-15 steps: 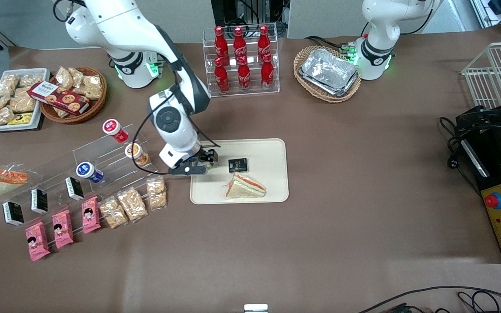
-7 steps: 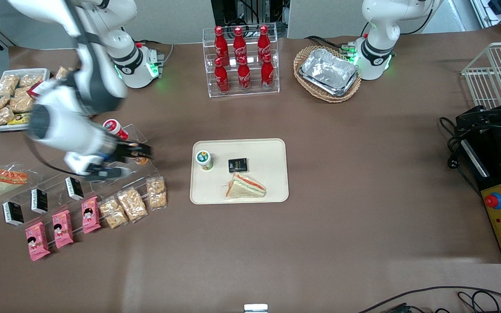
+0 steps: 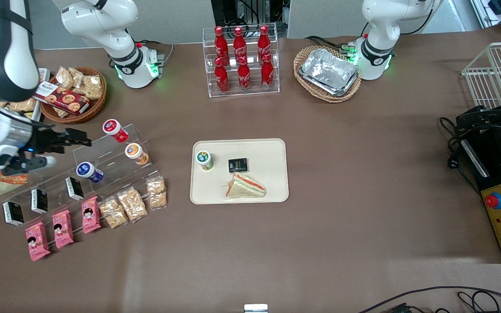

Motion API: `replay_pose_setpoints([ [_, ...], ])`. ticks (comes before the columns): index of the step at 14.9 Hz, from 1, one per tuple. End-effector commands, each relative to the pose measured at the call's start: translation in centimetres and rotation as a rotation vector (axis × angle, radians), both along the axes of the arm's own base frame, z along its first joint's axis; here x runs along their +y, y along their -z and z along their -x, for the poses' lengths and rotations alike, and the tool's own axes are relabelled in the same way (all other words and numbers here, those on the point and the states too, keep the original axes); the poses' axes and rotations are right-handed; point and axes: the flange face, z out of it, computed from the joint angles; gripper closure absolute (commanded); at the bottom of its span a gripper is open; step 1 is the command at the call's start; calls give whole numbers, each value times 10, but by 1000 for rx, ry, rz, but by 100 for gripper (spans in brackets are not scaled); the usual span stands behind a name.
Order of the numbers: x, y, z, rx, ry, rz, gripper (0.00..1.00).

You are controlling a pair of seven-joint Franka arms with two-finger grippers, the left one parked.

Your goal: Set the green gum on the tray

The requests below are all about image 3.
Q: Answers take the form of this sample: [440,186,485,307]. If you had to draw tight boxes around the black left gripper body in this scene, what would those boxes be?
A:
[456,106,501,132]

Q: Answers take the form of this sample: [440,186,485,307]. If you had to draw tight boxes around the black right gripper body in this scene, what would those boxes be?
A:
[29,124,67,153]

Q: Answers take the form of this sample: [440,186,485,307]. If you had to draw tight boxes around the green gum jar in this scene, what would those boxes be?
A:
[195,150,214,171]

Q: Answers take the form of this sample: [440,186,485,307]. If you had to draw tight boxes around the blue gum jar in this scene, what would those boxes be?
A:
[76,162,104,183]

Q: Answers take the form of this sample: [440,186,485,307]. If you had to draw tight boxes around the red gum jar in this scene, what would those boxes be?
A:
[103,119,129,143]

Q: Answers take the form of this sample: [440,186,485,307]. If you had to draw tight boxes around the orange gum jar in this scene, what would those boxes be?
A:
[125,143,150,166]

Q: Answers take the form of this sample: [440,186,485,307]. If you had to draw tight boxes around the black rectangular tray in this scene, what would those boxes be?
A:
[0,67,52,123]

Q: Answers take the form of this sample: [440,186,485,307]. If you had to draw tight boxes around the cream plastic tray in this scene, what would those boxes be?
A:
[190,138,290,205]

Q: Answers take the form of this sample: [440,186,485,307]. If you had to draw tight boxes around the clear acrylic stepped stand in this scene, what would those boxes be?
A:
[0,123,160,218]

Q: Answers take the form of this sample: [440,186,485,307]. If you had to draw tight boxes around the dark brown wicker basket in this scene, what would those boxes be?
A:
[40,66,107,124]

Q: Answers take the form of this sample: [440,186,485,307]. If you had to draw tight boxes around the red cookie box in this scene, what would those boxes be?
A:
[33,81,90,116]

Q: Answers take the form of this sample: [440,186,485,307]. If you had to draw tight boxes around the small black white carton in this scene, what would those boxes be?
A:
[2,201,24,226]
[65,176,84,201]
[228,158,249,173]
[30,188,48,213]

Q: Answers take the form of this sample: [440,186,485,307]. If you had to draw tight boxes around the black machine yellow panel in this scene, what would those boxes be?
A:
[456,126,501,264]

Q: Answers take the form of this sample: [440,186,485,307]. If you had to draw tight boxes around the pink cartoon snack packet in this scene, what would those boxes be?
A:
[25,221,51,261]
[81,196,101,234]
[52,210,74,249]

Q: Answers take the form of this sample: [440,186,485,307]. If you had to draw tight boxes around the puffed rice bar clear wrap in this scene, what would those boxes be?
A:
[117,186,149,223]
[147,176,168,210]
[98,196,129,229]

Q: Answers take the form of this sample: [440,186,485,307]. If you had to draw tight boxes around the red cola bottle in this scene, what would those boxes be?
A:
[257,25,272,63]
[214,26,229,66]
[214,57,230,93]
[233,27,247,66]
[261,53,275,90]
[237,56,251,92]

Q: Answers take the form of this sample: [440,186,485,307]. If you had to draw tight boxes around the clear acrylic bottle rack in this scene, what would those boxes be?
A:
[203,23,280,98]

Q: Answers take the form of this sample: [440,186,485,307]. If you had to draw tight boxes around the stacked aluminium foil trays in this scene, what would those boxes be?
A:
[299,48,360,97]

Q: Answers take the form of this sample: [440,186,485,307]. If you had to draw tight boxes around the light tan wicker basket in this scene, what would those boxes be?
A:
[294,45,362,103]

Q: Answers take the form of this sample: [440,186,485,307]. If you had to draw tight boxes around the black power cable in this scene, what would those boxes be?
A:
[439,116,481,196]

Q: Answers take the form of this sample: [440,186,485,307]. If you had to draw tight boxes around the aluminium frame shelf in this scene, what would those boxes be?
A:
[472,0,501,32]

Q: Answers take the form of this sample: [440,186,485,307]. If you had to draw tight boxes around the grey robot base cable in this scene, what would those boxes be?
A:
[137,40,175,63]

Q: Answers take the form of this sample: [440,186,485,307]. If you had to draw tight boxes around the long black cable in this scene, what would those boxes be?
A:
[357,286,501,313]

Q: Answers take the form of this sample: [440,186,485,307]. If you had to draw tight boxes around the looped black cable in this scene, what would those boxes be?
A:
[457,290,501,313]

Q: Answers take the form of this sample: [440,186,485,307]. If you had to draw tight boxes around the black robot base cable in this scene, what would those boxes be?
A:
[305,36,352,56]

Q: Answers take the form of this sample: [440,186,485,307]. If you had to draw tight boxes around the black equipment with cables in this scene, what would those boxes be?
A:
[210,0,287,27]

